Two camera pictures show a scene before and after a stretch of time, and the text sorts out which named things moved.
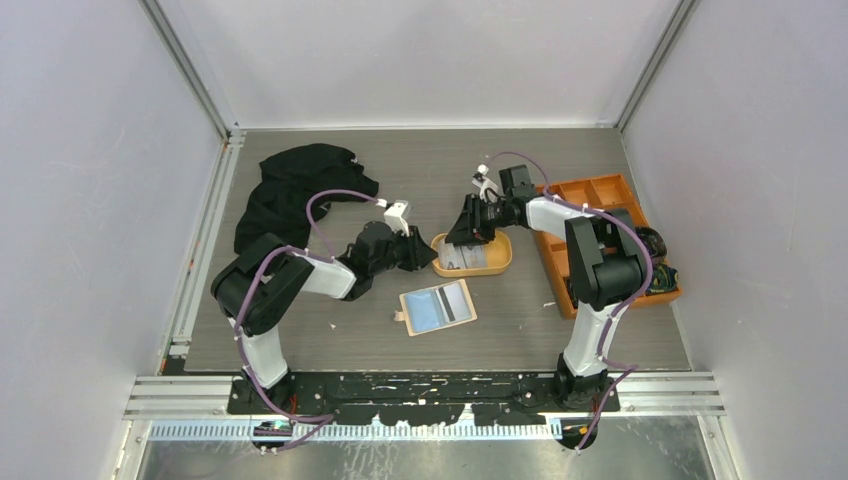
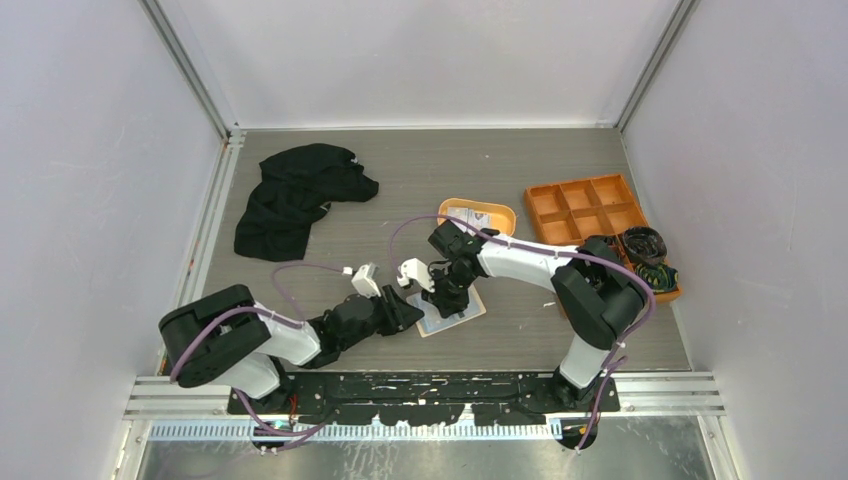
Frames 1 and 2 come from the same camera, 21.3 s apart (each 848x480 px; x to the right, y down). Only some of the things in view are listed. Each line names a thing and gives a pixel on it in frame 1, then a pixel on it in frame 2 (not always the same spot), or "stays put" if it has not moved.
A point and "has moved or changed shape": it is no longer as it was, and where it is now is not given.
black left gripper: [419, 253] → [404, 314]
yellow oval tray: [498, 256] has moved or changed shape
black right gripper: [469, 229] → [445, 304]
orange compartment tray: [591, 193] stays put
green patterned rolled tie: [665, 279] stays put
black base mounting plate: [425, 398] stays put
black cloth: [276, 204] stays put
